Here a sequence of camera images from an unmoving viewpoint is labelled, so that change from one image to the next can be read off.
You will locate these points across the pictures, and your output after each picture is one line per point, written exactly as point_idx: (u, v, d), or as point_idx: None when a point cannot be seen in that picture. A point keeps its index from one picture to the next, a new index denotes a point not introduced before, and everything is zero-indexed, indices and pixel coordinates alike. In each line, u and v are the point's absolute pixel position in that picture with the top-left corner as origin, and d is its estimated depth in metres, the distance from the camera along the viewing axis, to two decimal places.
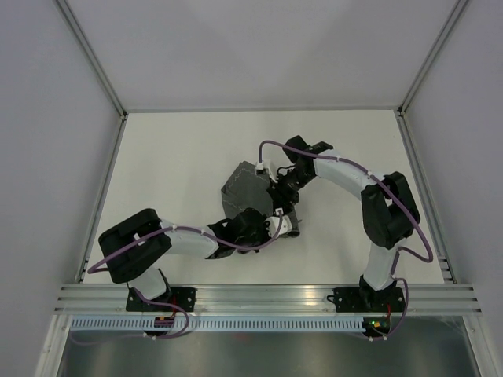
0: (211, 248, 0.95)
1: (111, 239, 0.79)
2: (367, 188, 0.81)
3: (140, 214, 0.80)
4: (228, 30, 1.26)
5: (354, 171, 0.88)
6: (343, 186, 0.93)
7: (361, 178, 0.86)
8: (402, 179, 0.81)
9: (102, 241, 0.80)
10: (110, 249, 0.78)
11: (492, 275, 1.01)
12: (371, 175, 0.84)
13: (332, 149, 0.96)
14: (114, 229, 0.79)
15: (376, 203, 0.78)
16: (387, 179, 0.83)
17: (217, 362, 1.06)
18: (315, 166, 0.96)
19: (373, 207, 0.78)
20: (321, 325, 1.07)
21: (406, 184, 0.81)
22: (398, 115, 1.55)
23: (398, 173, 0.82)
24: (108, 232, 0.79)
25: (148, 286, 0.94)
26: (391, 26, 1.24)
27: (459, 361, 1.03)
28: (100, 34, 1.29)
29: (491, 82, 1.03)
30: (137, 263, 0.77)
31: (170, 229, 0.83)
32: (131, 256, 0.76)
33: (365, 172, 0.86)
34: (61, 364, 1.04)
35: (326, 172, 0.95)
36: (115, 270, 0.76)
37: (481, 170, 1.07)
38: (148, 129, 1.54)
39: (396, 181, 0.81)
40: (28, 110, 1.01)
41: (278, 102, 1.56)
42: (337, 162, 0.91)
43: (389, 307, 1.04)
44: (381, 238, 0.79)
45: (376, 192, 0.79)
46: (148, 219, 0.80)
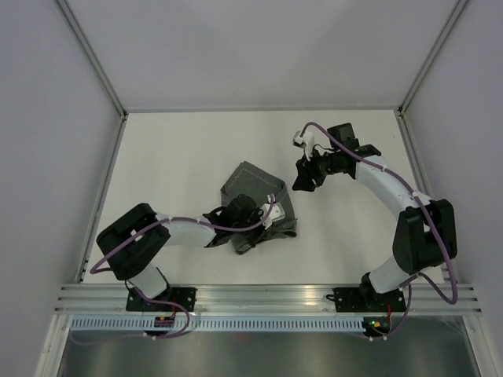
0: (207, 236, 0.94)
1: (109, 237, 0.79)
2: (408, 210, 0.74)
3: (134, 208, 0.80)
4: (228, 30, 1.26)
5: (398, 187, 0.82)
6: (382, 198, 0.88)
7: (403, 196, 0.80)
8: (449, 209, 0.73)
9: (100, 241, 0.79)
10: (109, 247, 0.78)
11: (492, 274, 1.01)
12: (416, 197, 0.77)
13: (379, 155, 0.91)
14: (111, 228, 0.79)
15: (413, 230, 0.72)
16: (431, 204, 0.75)
17: (217, 363, 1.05)
18: (357, 168, 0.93)
19: (408, 232, 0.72)
20: (321, 325, 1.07)
21: (452, 214, 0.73)
22: (398, 115, 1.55)
23: (449, 201, 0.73)
24: (106, 232, 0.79)
25: (148, 283, 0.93)
26: (390, 27, 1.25)
27: (459, 361, 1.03)
28: (100, 34, 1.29)
29: (490, 82, 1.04)
30: (138, 257, 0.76)
31: (167, 221, 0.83)
32: (131, 251, 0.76)
33: (410, 192, 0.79)
34: (60, 364, 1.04)
35: (368, 178, 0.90)
36: (117, 268, 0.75)
37: (481, 170, 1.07)
38: (149, 129, 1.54)
39: (442, 210, 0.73)
40: (28, 108, 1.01)
41: (278, 102, 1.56)
42: (382, 172, 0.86)
43: (389, 307, 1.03)
44: (407, 264, 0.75)
45: (416, 218, 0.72)
46: (143, 214, 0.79)
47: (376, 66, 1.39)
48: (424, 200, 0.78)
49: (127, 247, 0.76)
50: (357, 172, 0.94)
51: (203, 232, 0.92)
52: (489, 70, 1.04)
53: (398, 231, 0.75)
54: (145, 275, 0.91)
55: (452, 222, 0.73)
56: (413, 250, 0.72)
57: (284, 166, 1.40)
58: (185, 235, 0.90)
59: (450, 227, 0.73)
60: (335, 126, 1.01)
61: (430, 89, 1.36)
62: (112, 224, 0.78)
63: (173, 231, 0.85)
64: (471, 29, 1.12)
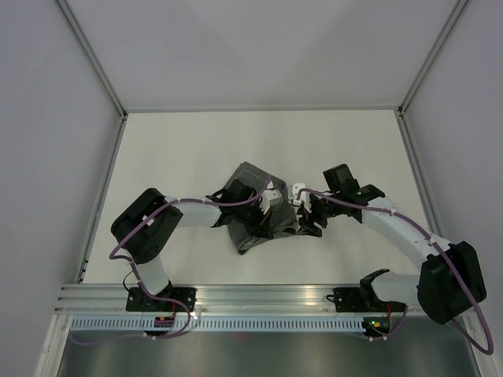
0: (214, 215, 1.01)
1: (123, 224, 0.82)
2: (431, 260, 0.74)
3: (144, 194, 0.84)
4: (228, 30, 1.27)
5: (413, 233, 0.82)
6: (397, 244, 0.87)
7: (420, 243, 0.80)
8: (471, 250, 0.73)
9: (115, 230, 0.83)
10: (124, 232, 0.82)
11: (493, 273, 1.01)
12: (434, 242, 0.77)
13: (382, 197, 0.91)
14: (124, 215, 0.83)
15: (440, 280, 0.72)
16: (452, 247, 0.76)
17: (217, 362, 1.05)
18: (364, 214, 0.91)
19: (435, 283, 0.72)
20: (321, 325, 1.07)
21: (475, 257, 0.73)
22: (398, 115, 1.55)
23: (468, 243, 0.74)
24: (120, 220, 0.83)
25: (154, 278, 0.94)
26: (391, 27, 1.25)
27: (459, 361, 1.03)
28: (99, 35, 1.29)
29: (490, 82, 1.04)
30: (155, 239, 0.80)
31: (175, 202, 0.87)
32: (148, 233, 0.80)
33: (427, 236, 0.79)
34: (61, 364, 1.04)
35: (376, 224, 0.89)
36: (136, 251, 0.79)
37: (481, 169, 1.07)
38: (148, 129, 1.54)
39: (464, 254, 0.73)
40: (29, 108, 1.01)
41: (278, 102, 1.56)
42: (391, 217, 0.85)
43: (389, 307, 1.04)
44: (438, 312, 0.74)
45: (439, 267, 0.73)
46: (153, 198, 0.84)
47: (376, 66, 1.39)
48: (442, 245, 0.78)
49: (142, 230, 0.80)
50: (364, 217, 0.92)
51: (208, 210, 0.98)
52: (489, 70, 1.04)
53: (423, 281, 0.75)
54: (154, 267, 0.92)
55: (475, 264, 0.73)
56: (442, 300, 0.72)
57: (284, 166, 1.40)
58: (192, 216, 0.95)
59: (475, 269, 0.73)
60: (332, 169, 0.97)
61: (430, 89, 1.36)
62: (125, 211, 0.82)
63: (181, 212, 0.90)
64: (471, 29, 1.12)
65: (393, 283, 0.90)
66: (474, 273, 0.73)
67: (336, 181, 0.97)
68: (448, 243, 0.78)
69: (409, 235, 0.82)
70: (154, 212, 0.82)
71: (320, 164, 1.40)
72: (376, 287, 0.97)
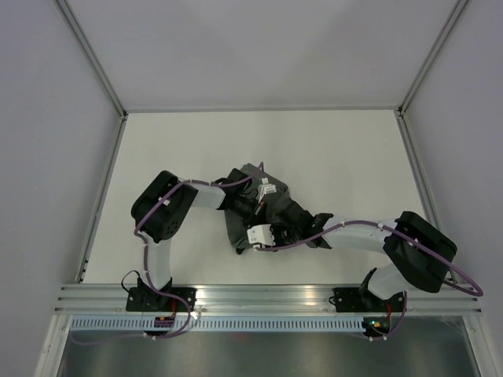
0: (218, 199, 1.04)
1: (141, 206, 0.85)
2: (389, 241, 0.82)
3: (159, 177, 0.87)
4: (228, 31, 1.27)
5: (365, 228, 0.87)
6: (365, 246, 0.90)
7: (375, 233, 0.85)
8: (416, 216, 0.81)
9: (134, 213, 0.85)
10: (143, 214, 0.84)
11: (493, 273, 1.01)
12: (383, 226, 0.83)
13: (330, 218, 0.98)
14: (143, 197, 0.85)
15: (405, 254, 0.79)
16: (399, 221, 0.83)
17: (217, 363, 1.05)
18: (327, 238, 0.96)
19: (404, 260, 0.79)
20: (321, 325, 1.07)
21: (421, 220, 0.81)
22: (398, 115, 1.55)
23: (409, 211, 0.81)
24: (138, 203, 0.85)
25: (160, 271, 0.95)
26: (391, 27, 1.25)
27: (459, 361, 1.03)
28: (99, 35, 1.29)
29: (490, 83, 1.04)
30: (175, 215, 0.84)
31: (189, 181, 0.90)
32: (169, 210, 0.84)
33: (375, 225, 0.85)
34: (60, 364, 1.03)
35: (339, 240, 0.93)
36: (159, 229, 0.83)
37: (481, 169, 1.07)
38: (149, 129, 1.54)
39: (412, 222, 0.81)
40: (29, 110, 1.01)
41: (277, 102, 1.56)
42: (344, 227, 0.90)
43: (389, 307, 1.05)
44: (424, 283, 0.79)
45: (398, 243, 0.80)
46: (168, 179, 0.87)
47: (376, 66, 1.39)
48: (391, 224, 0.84)
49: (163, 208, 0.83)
50: (328, 241, 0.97)
51: (215, 193, 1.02)
52: (488, 71, 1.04)
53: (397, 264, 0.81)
54: (164, 258, 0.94)
55: (426, 225, 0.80)
56: (419, 272, 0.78)
57: (284, 166, 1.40)
58: (201, 199, 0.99)
59: (428, 228, 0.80)
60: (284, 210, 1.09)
61: (429, 90, 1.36)
62: (144, 192, 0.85)
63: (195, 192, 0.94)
64: (471, 31, 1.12)
65: (387, 277, 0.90)
66: (430, 232, 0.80)
67: (291, 219, 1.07)
68: (394, 221, 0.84)
69: (363, 232, 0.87)
70: (171, 192, 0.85)
71: (320, 164, 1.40)
72: (376, 289, 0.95)
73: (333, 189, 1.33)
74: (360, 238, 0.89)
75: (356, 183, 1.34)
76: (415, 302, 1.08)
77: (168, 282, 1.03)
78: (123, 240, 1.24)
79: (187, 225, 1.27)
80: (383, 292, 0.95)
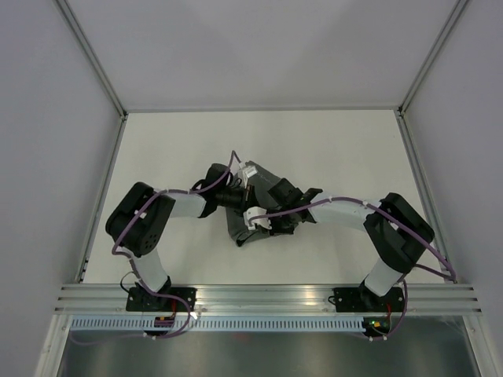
0: (200, 204, 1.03)
1: (117, 221, 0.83)
2: (369, 217, 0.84)
3: (133, 189, 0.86)
4: (228, 31, 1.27)
5: (350, 206, 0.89)
6: (353, 222, 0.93)
7: (359, 210, 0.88)
8: (400, 199, 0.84)
9: (110, 228, 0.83)
10: (119, 228, 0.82)
11: (493, 273, 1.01)
12: (368, 205, 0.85)
13: (321, 192, 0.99)
14: (118, 211, 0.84)
15: (384, 232, 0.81)
16: (383, 203, 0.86)
17: (217, 363, 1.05)
18: (313, 213, 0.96)
19: (381, 237, 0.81)
20: (321, 325, 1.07)
21: (404, 203, 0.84)
22: (398, 115, 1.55)
23: (394, 193, 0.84)
24: (113, 217, 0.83)
25: (153, 275, 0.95)
26: (391, 27, 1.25)
27: (459, 361, 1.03)
28: (99, 34, 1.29)
29: (490, 83, 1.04)
30: (152, 228, 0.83)
31: (165, 192, 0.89)
32: (145, 224, 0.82)
33: (360, 203, 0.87)
34: (61, 364, 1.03)
35: (327, 215, 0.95)
36: (137, 243, 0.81)
37: (481, 168, 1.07)
38: (149, 129, 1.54)
39: (395, 203, 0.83)
40: (29, 110, 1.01)
41: (278, 101, 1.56)
42: (331, 203, 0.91)
43: (389, 307, 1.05)
44: (400, 264, 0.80)
45: (379, 221, 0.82)
46: (143, 191, 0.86)
47: (376, 66, 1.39)
48: (375, 203, 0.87)
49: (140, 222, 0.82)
50: (314, 216, 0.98)
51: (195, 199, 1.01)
52: (488, 71, 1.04)
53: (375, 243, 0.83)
54: (155, 263, 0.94)
55: (408, 208, 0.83)
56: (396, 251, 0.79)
57: (284, 166, 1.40)
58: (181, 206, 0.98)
59: (409, 212, 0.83)
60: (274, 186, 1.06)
61: (429, 90, 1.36)
62: (119, 206, 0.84)
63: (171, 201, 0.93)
64: (470, 31, 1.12)
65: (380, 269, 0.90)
66: (410, 216, 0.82)
67: (281, 195, 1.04)
68: (380, 200, 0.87)
69: (348, 209, 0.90)
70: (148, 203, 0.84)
71: (320, 163, 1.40)
72: (372, 284, 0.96)
73: (332, 189, 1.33)
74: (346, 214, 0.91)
75: (355, 183, 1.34)
76: (415, 302, 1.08)
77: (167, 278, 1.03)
78: None
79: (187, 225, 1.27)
80: (383, 285, 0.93)
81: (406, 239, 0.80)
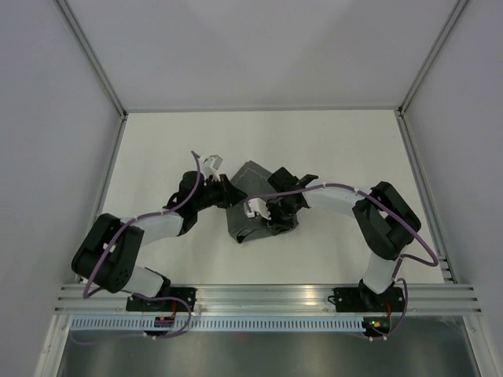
0: (177, 223, 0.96)
1: (84, 259, 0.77)
2: (358, 203, 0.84)
3: (97, 222, 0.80)
4: (227, 30, 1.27)
5: (341, 192, 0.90)
6: (342, 210, 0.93)
7: (350, 197, 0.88)
8: (391, 188, 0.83)
9: (75, 268, 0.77)
10: (86, 267, 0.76)
11: (492, 274, 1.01)
12: (358, 192, 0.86)
13: (317, 178, 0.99)
14: (82, 249, 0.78)
15: (371, 217, 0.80)
16: (374, 191, 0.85)
17: (217, 363, 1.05)
18: (306, 198, 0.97)
19: (368, 221, 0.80)
20: (321, 325, 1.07)
21: (394, 192, 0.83)
22: (398, 115, 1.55)
23: (385, 182, 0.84)
24: (79, 255, 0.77)
25: (146, 284, 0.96)
26: (390, 27, 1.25)
27: (459, 361, 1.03)
28: (99, 34, 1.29)
29: (490, 83, 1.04)
30: (122, 264, 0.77)
31: (133, 221, 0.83)
32: (114, 261, 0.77)
33: (351, 189, 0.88)
34: (61, 364, 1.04)
35: (320, 202, 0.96)
36: (108, 283, 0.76)
37: (481, 168, 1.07)
38: (149, 130, 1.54)
39: (385, 192, 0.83)
40: (29, 109, 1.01)
41: (278, 101, 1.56)
42: (324, 188, 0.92)
43: (389, 307, 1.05)
44: (385, 251, 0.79)
45: (366, 206, 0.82)
46: (108, 223, 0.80)
47: (375, 67, 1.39)
48: (365, 191, 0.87)
49: (108, 259, 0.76)
50: (308, 202, 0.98)
51: (170, 219, 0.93)
52: (488, 71, 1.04)
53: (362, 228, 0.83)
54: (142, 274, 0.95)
55: (398, 198, 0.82)
56: (381, 236, 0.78)
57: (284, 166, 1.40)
58: (156, 230, 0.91)
59: (399, 202, 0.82)
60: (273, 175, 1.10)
61: (429, 90, 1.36)
62: (83, 244, 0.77)
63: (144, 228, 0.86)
64: (470, 31, 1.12)
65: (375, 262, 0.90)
66: (400, 206, 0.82)
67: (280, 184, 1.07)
68: (370, 188, 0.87)
69: (338, 195, 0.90)
70: (115, 236, 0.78)
71: (320, 164, 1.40)
72: (368, 281, 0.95)
73: None
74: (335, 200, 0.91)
75: (355, 183, 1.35)
76: (415, 302, 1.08)
77: (161, 280, 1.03)
78: None
79: None
80: (383, 279, 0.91)
81: (394, 227, 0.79)
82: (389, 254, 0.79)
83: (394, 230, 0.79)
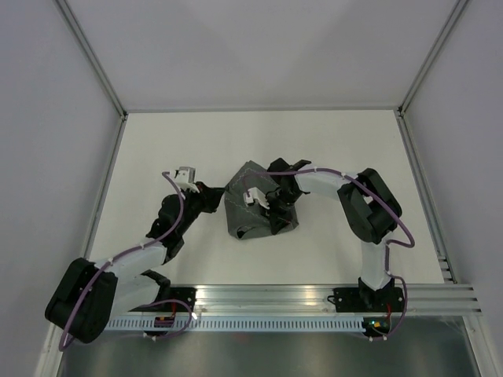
0: (161, 254, 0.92)
1: (57, 306, 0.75)
2: (344, 187, 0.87)
3: (70, 269, 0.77)
4: (228, 31, 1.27)
5: (330, 177, 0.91)
6: (328, 194, 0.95)
7: (336, 181, 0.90)
8: (376, 173, 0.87)
9: (50, 316, 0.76)
10: (61, 317, 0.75)
11: (492, 274, 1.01)
12: (345, 176, 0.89)
13: (309, 163, 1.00)
14: (56, 298, 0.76)
15: (354, 200, 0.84)
16: (360, 177, 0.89)
17: (217, 363, 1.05)
18: (298, 183, 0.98)
19: (350, 204, 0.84)
20: (321, 325, 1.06)
21: (380, 179, 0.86)
22: (398, 115, 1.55)
23: (370, 169, 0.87)
24: (53, 305, 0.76)
25: (140, 300, 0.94)
26: (390, 27, 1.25)
27: (459, 362, 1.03)
28: (99, 34, 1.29)
29: (490, 83, 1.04)
30: (97, 314, 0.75)
31: (108, 265, 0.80)
32: (86, 312, 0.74)
33: (339, 173, 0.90)
34: (61, 364, 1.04)
35: (310, 186, 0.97)
36: (78, 333, 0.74)
37: (480, 168, 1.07)
38: (149, 129, 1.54)
39: (370, 177, 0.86)
40: (29, 110, 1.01)
41: (279, 101, 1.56)
42: (315, 173, 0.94)
43: (389, 307, 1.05)
44: (366, 233, 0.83)
45: (350, 190, 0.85)
46: (81, 270, 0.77)
47: (376, 67, 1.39)
48: (352, 176, 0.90)
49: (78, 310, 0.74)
50: (301, 187, 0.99)
51: (152, 252, 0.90)
52: (488, 71, 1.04)
53: (346, 210, 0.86)
54: (137, 291, 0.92)
55: (382, 184, 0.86)
56: (362, 219, 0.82)
57: None
58: (137, 266, 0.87)
59: (383, 188, 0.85)
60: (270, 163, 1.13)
61: (429, 90, 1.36)
62: (56, 294, 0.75)
63: (120, 269, 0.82)
64: (470, 31, 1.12)
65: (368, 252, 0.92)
66: (383, 191, 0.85)
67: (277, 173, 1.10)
68: (357, 174, 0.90)
69: (327, 179, 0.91)
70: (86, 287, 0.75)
71: (320, 164, 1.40)
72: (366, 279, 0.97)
73: None
74: (321, 183, 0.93)
75: None
76: (415, 302, 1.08)
77: (153, 279, 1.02)
78: (123, 240, 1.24)
79: None
80: (377, 268, 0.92)
81: (376, 210, 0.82)
82: (370, 236, 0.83)
83: (376, 214, 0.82)
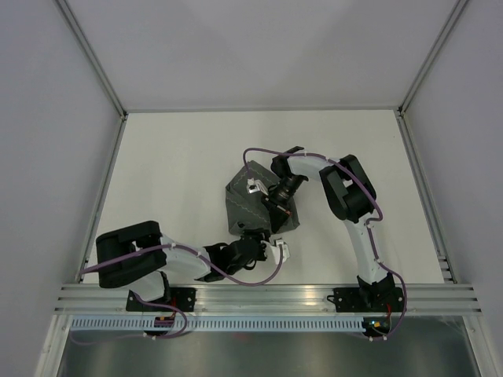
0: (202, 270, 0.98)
1: (108, 242, 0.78)
2: (324, 169, 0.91)
3: (143, 224, 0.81)
4: (228, 31, 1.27)
5: (315, 161, 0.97)
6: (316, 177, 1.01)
7: (321, 164, 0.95)
8: (355, 160, 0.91)
9: (98, 244, 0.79)
10: (104, 252, 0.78)
11: (493, 274, 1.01)
12: (328, 159, 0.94)
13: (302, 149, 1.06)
14: (114, 235, 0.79)
15: (332, 181, 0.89)
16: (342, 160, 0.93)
17: (218, 363, 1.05)
18: (290, 164, 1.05)
19: (329, 185, 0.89)
20: (321, 325, 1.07)
21: (359, 165, 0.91)
22: (398, 115, 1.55)
23: (351, 155, 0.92)
24: (107, 237, 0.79)
25: (143, 290, 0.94)
26: (390, 27, 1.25)
27: (459, 362, 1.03)
28: (99, 35, 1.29)
29: (490, 83, 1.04)
30: (128, 276, 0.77)
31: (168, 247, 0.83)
32: (123, 266, 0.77)
33: (324, 159, 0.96)
34: (61, 364, 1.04)
35: (299, 169, 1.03)
36: (104, 276, 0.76)
37: (481, 168, 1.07)
38: (148, 130, 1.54)
39: (350, 162, 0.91)
40: (27, 110, 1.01)
41: (279, 101, 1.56)
42: (304, 157, 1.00)
43: (389, 307, 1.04)
44: (342, 212, 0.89)
45: (331, 172, 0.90)
46: (148, 232, 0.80)
47: (376, 67, 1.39)
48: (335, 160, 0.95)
49: (121, 261, 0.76)
50: (292, 169, 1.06)
51: (197, 265, 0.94)
52: (488, 71, 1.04)
53: (325, 190, 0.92)
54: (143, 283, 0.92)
55: (361, 168, 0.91)
56: (339, 199, 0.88)
57: None
58: (181, 264, 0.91)
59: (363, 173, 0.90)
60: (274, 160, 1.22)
61: (429, 90, 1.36)
62: (117, 232, 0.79)
63: (172, 258, 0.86)
64: (470, 31, 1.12)
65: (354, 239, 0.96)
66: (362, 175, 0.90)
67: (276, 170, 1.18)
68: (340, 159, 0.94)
69: (313, 162, 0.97)
70: (143, 250, 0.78)
71: None
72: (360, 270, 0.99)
73: None
74: (307, 166, 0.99)
75: None
76: (415, 302, 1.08)
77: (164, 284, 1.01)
78: None
79: (186, 225, 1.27)
80: (366, 260, 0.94)
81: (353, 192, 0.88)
82: (343, 214, 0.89)
83: (352, 195, 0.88)
